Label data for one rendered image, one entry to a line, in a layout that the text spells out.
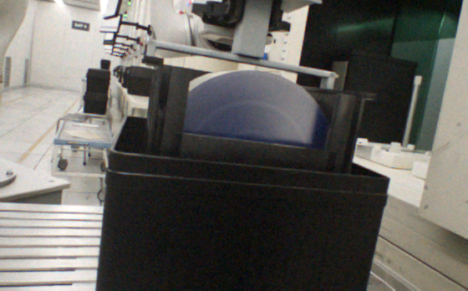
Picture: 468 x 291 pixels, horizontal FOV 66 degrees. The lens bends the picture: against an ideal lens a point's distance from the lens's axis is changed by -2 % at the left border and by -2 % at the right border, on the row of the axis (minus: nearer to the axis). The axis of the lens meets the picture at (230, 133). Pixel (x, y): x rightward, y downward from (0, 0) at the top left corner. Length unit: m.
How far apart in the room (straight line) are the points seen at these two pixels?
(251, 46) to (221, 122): 0.11
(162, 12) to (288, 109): 0.34
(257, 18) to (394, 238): 0.40
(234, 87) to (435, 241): 0.36
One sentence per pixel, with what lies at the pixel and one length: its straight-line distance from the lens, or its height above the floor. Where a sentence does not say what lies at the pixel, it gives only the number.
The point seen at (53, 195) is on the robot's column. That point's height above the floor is 0.74.
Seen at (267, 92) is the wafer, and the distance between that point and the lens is 0.38.
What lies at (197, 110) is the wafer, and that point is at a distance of 0.36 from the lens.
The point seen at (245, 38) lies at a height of 1.06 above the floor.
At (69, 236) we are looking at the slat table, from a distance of 0.58.
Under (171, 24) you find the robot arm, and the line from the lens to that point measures 0.65.
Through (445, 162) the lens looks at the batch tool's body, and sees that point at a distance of 0.51.
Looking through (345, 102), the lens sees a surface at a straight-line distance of 0.39.
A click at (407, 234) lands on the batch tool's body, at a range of 0.62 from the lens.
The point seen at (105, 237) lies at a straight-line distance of 0.34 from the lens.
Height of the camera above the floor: 1.00
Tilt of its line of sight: 7 degrees down
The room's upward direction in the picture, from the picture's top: 9 degrees clockwise
